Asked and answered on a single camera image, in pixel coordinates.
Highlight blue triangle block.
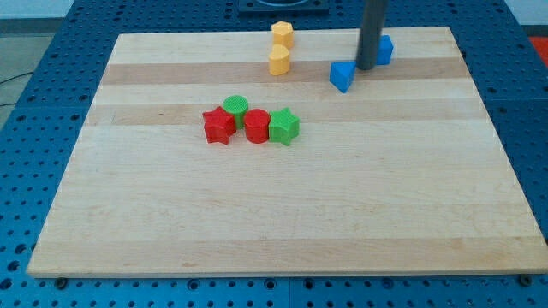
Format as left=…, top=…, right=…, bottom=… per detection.
left=329, top=61, right=356, bottom=93

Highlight green star block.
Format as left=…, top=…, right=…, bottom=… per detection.
left=268, top=108, right=300, bottom=145

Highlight red star block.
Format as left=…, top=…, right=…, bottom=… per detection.
left=202, top=106, right=236, bottom=145

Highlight red cylinder block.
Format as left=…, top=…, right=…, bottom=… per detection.
left=244, top=109, right=271, bottom=144

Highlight green cylinder block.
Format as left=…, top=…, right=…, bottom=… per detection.
left=223, top=95, right=248, bottom=129

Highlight light wooden board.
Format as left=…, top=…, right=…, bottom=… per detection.
left=27, top=27, right=547, bottom=278

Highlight yellow heart block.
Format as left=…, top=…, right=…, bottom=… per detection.
left=269, top=44, right=290, bottom=76

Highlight yellow hexagon block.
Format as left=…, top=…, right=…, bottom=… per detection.
left=271, top=21, right=294, bottom=50

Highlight blue cube block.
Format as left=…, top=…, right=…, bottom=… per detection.
left=376, top=35, right=394, bottom=65

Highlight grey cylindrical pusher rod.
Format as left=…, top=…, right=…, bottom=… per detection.
left=355, top=0, right=389, bottom=70

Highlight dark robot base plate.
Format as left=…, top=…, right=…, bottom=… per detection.
left=236, top=0, right=330, bottom=15

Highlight black cable on floor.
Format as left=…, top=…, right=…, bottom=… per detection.
left=0, top=70, right=34, bottom=108

